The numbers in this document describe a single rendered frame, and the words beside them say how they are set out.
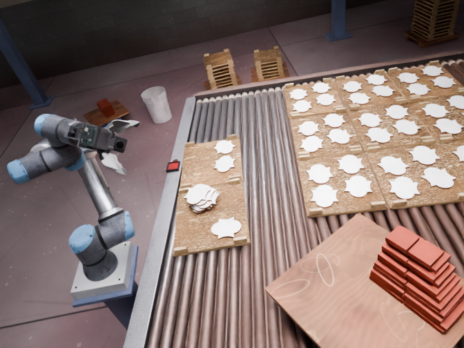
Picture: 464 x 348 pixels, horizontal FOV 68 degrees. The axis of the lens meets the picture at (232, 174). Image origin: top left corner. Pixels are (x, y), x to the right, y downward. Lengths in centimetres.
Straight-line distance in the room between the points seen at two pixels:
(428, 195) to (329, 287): 71
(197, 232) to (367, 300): 79
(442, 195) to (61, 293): 264
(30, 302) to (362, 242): 255
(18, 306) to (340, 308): 256
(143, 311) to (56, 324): 149
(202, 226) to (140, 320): 48
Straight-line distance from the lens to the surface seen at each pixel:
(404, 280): 122
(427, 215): 170
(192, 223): 169
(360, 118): 220
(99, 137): 103
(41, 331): 300
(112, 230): 156
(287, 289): 128
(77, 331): 283
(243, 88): 267
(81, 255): 160
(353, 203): 167
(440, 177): 184
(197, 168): 199
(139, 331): 149
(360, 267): 134
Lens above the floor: 214
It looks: 40 degrees down
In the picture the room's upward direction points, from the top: 14 degrees counter-clockwise
